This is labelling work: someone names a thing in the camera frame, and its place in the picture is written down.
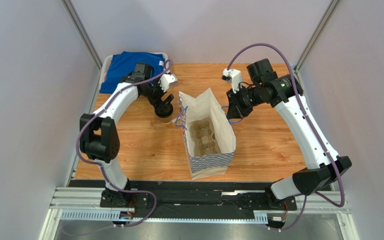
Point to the white plastic basket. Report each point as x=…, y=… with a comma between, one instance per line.
x=104, y=71

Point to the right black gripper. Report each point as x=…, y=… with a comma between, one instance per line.
x=235, y=103

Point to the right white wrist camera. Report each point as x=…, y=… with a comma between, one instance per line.
x=234, y=77

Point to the grey pulp cup carrier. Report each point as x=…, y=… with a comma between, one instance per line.
x=203, y=137

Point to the blue checkered paper bag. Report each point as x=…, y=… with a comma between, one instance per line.
x=198, y=108

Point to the aluminium rail frame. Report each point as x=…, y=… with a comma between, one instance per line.
x=83, y=204

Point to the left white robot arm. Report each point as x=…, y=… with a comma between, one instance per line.
x=98, y=142

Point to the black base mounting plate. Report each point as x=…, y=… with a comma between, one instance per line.
x=187, y=200

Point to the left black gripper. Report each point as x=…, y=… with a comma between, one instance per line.
x=156, y=83

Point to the blue folded towel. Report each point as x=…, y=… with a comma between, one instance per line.
x=122, y=70

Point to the brown paper coffee cup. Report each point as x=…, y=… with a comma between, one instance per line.
x=166, y=120

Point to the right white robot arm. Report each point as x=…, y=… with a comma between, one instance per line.
x=322, y=161

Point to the black plastic cup lid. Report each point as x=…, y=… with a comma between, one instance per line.
x=164, y=111

